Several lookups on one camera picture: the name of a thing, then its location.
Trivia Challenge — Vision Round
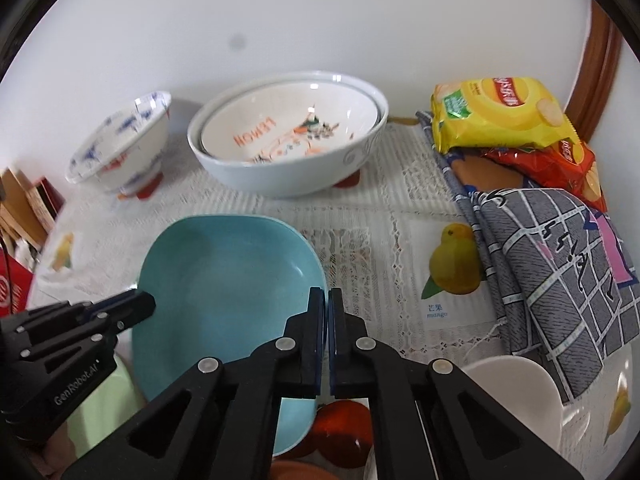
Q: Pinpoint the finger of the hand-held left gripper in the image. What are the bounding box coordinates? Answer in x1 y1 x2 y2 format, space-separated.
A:
82 290 157 333

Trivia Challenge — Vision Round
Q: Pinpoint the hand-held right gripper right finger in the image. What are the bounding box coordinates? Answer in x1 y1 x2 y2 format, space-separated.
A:
329 288 585 480

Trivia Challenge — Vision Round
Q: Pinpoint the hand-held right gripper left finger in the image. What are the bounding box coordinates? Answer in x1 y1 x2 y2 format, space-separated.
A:
60 287 329 480

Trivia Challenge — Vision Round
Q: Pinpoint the blue plate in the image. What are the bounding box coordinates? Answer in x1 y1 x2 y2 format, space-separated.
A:
131 215 329 456

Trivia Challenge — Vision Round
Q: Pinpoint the plain white bowl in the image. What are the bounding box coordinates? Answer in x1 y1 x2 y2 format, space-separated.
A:
457 355 563 461

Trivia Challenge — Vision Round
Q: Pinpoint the light green plate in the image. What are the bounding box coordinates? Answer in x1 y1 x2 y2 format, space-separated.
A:
65 355 148 461

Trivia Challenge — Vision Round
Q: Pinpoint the red paper bag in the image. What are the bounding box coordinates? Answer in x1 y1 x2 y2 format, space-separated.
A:
0 250 36 318

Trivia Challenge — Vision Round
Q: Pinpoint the fruit print tablecloth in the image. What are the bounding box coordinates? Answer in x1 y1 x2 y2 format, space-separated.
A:
27 115 640 480

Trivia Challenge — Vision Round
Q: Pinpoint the red edged patterned box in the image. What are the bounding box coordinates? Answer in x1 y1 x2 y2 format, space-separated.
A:
27 176 67 233

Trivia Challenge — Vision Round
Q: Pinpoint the blue patterned footed bowl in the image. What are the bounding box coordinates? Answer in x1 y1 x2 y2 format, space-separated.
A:
65 91 172 198

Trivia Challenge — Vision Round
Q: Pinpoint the wooden crate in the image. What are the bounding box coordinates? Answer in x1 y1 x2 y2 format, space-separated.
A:
0 167 48 253

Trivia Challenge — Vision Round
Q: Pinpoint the large white swirl bowl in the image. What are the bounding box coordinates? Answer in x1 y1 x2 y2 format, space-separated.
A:
187 71 389 198

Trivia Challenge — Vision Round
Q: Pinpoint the white lemon print bowl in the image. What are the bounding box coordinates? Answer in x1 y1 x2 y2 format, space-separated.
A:
197 82 379 166

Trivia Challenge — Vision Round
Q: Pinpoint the grey checked cloth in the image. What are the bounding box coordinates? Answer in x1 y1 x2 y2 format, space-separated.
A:
415 110 640 403

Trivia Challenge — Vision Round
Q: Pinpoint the yellow chip bag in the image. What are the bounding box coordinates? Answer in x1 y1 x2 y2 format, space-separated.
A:
431 77 583 155

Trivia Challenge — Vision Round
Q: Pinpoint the red chip bag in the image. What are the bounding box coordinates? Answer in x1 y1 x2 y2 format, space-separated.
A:
480 140 608 213

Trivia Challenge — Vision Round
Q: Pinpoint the brown wooden door frame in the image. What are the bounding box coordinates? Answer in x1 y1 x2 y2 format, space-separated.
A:
565 0 623 146

